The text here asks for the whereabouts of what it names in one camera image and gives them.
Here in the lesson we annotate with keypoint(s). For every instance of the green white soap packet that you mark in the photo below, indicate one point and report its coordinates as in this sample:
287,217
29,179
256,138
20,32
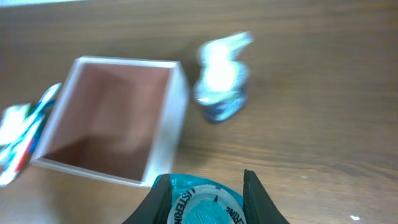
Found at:
12,120

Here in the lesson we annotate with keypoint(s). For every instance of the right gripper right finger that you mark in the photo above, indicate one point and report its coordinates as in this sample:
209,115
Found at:
258,207

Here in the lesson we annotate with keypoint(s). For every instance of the blue mouthwash bottle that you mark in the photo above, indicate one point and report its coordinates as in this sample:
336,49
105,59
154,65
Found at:
196,200

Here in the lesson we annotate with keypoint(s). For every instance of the white cardboard box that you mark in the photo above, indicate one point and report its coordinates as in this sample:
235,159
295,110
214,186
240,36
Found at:
116,120

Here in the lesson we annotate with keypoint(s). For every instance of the green toothpaste box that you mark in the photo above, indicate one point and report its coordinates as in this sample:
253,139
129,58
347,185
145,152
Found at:
19,151

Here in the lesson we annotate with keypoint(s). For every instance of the blue white toothbrush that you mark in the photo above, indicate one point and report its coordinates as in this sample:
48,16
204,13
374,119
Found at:
35,111

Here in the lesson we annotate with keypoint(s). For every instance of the clear pump soap bottle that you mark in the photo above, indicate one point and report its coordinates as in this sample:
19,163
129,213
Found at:
221,87

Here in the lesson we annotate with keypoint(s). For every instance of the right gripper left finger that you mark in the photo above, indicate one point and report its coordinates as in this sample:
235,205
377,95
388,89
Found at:
155,207

